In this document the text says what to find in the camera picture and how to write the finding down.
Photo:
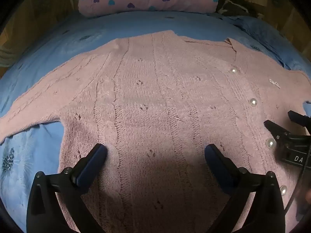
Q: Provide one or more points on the blue dandelion-print bedsheet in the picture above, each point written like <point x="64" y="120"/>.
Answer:
<point x="60" y="41"/>

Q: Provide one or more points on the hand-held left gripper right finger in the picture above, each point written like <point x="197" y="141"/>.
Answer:
<point x="214" y="158"/>

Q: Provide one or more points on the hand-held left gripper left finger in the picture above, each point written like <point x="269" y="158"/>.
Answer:
<point x="93" y="160"/>

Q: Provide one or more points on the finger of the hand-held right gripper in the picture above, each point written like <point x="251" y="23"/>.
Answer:
<point x="300" y="119"/>
<point x="275" y="128"/>

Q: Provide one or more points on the blue fuzzy blanket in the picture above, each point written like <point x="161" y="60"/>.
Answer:
<point x="267" y="34"/>

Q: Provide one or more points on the dark cloth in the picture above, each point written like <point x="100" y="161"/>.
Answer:
<point x="233" y="7"/>

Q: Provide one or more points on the pink knitted cardigan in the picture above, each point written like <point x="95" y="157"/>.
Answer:
<point x="158" y="89"/>

